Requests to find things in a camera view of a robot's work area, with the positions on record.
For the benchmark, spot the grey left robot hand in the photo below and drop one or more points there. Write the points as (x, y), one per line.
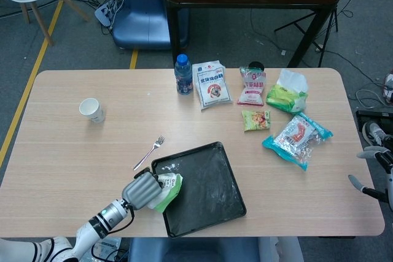
(142, 190)

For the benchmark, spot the grey black right robot hand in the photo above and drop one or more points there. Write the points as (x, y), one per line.
(387, 176)

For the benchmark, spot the green white corn starch bag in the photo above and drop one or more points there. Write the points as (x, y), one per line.
(170, 186)

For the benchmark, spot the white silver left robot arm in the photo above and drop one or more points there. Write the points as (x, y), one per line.
(110, 216)

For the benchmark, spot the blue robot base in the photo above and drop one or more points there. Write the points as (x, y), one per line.
(144, 19)

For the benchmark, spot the black baking tray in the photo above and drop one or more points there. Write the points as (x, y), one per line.
(205, 194)

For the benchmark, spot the small green snack packet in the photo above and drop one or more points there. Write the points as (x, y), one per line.
(256, 120)

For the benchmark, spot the metal fork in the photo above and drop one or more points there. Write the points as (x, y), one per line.
(150, 151)

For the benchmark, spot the grey white sneaker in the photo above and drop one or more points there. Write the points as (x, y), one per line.
(373, 133)

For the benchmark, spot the black flat box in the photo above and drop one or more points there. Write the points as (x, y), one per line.
(374, 116)

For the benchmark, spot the white green plastic bag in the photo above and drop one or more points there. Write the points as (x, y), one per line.
(106, 248)

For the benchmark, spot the blue robot torso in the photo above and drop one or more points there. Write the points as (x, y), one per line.
(199, 251)

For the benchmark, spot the white paper cup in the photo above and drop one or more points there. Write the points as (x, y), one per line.
(92, 111)

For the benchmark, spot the teal clear snack bag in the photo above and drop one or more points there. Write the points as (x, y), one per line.
(294, 139)

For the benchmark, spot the blue drink bottle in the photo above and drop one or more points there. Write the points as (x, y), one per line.
(183, 78)

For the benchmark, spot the white sugar bag blue print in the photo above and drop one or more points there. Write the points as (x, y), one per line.
(212, 87)

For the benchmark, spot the green tissue pack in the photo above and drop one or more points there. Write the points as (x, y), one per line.
(285, 96)

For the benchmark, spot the white sugar bag pink print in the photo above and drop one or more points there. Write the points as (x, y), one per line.
(252, 90)

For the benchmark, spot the black round lid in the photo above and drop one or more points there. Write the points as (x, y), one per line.
(256, 65)

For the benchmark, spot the black tripod stand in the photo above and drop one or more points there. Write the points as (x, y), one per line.
(294, 22)

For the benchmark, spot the white power strip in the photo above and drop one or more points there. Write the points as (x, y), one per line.
(104, 13)

